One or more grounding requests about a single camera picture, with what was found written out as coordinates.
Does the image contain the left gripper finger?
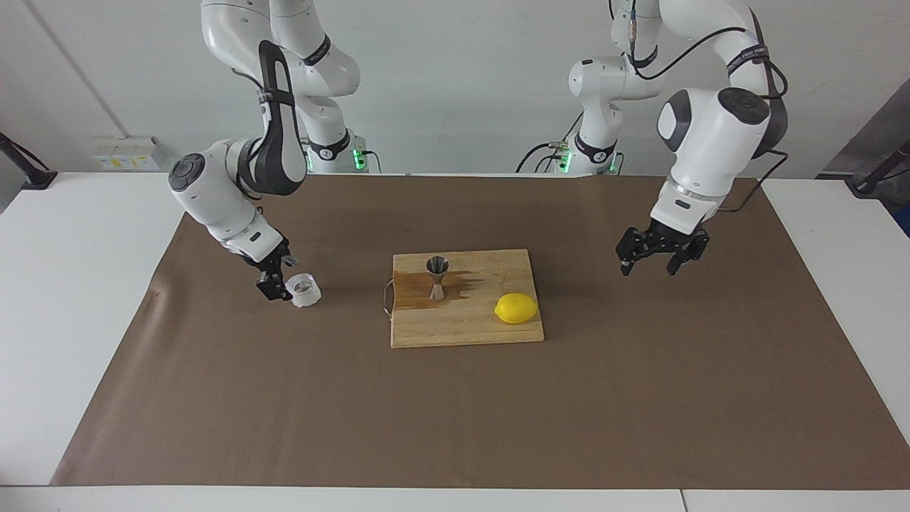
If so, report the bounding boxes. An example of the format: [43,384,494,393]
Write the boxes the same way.
[665,233,710,277]
[616,228,651,277]

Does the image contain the clear plastic cup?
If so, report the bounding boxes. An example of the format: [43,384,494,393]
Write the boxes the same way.
[285,272,322,309]

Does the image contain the steel cocktail jigger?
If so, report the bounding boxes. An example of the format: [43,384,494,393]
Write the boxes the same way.
[426,256,449,302]

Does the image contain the brown paper table mat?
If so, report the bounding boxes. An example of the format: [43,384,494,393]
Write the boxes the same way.
[50,174,910,491]

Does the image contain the yellow lemon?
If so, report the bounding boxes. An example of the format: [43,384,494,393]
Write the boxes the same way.
[495,292,539,325]

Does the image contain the wooden cutting board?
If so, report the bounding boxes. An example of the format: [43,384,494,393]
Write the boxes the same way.
[382,249,545,349]

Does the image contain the black clamp stand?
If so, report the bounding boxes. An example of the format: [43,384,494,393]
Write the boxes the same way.
[846,139,910,198]
[0,132,58,190]

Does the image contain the dark grey panel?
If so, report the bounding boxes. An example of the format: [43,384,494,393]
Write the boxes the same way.
[816,80,910,180]

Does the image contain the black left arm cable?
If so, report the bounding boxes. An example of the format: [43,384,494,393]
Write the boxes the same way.
[629,0,790,214]

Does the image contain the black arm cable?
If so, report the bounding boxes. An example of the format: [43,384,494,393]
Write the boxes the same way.
[231,68,274,100]
[629,0,790,214]

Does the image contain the white wall outlet strip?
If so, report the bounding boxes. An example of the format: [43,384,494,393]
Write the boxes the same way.
[92,137,163,171]

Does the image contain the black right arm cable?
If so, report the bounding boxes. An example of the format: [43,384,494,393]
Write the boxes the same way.
[231,68,274,100]

